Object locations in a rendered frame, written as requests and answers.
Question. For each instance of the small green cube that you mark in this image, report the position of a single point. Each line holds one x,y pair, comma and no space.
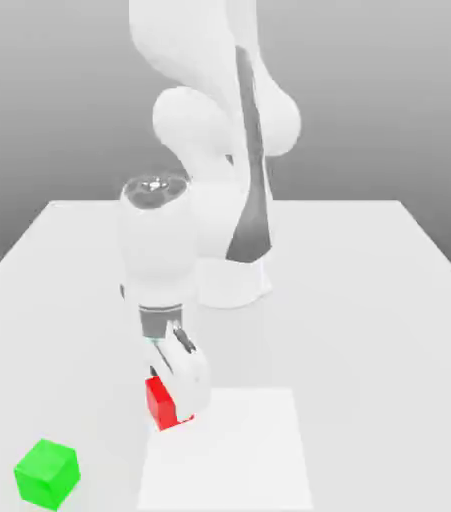
45,476

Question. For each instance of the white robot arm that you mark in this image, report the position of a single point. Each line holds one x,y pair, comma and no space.
157,248

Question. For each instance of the small red cube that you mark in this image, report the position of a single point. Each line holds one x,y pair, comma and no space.
160,402

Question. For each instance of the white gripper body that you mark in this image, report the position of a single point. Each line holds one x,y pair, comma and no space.
187,370

